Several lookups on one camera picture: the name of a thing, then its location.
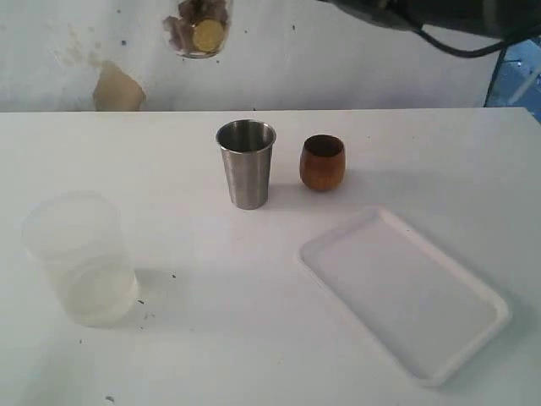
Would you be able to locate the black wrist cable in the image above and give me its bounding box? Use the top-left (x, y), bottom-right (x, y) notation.
top-left (416, 25), bottom-right (508, 58)

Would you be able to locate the white rectangular plastic tray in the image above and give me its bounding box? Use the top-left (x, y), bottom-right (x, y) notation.
top-left (298, 206), bottom-right (511, 387)

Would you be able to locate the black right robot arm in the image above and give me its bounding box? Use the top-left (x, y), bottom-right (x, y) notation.
top-left (331, 0), bottom-right (540, 40)

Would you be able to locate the translucent white plastic container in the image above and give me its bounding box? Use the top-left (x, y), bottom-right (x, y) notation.
top-left (21, 191), bottom-right (139, 327)

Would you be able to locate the dark metal frame post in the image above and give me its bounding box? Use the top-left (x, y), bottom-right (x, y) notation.
top-left (484, 47), bottom-right (508, 107)

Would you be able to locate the clear plastic shaker cup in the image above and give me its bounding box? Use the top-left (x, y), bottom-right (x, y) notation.
top-left (162, 0), bottom-right (232, 60)

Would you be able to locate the stainless steel tumbler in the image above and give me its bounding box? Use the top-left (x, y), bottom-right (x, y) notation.
top-left (216, 119), bottom-right (276, 210)

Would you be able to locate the small brown wooden cup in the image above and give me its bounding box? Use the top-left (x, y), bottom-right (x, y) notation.
top-left (299, 134), bottom-right (346, 192)

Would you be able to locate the white zip tie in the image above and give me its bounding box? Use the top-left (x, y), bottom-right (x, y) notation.
top-left (507, 65), bottom-right (541, 106)

